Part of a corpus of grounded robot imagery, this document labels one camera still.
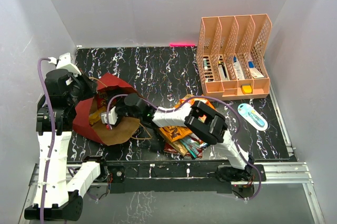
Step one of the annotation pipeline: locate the teal Fox's candy bag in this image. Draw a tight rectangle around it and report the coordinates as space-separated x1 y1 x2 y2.
179 136 208 158

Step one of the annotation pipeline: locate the yellow item in organizer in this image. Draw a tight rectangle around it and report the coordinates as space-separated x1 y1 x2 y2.
241 84 253 94

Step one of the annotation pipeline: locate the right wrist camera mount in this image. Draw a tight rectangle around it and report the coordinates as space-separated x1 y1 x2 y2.
101 107 118 126

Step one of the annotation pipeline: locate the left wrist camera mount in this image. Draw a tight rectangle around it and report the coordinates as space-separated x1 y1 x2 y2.
48 53 82 77

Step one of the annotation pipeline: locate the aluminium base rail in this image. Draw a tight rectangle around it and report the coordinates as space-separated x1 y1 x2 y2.
18 160 323 224

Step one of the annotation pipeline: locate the red Doritos bag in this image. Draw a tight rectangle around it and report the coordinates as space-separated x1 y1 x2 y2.
164 143 203 158

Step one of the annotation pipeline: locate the red paper bag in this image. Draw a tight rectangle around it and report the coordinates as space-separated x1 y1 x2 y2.
73 73 141 146

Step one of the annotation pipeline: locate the pink desk organizer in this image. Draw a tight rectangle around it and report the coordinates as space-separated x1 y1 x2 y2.
196 14 272 100

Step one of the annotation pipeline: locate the purple cable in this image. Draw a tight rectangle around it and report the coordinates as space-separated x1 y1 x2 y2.
37 57 57 224
106 93 263 201

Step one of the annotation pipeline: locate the white blue oval package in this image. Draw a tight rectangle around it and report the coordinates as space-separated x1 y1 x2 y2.
237 103 268 131

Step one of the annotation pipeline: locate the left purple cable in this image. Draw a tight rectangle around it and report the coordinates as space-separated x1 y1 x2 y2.
37 57 57 224

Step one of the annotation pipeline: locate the gold snack bag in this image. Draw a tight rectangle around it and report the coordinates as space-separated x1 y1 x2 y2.
158 130 198 155

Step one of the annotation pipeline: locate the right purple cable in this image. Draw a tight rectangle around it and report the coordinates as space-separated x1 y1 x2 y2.
106 93 263 201

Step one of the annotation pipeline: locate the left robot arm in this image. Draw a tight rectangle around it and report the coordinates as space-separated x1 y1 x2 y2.
24 69 109 222

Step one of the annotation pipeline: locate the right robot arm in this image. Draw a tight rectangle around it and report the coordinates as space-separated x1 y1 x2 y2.
106 93 254 180

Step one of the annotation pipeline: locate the small yellow snack packet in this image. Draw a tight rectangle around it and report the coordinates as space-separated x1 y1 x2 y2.
88 107 106 125

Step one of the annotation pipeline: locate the orange Fox's fruits bag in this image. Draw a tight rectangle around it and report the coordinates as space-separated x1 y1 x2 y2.
174 98 215 110

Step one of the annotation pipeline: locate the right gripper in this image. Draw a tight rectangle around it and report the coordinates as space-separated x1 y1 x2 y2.
106 89 142 127

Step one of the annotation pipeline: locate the pink tape strip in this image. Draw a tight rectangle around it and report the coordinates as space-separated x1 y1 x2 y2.
169 43 195 47

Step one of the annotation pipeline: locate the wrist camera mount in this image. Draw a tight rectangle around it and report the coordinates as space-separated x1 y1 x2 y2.
48 53 82 77
101 107 118 126

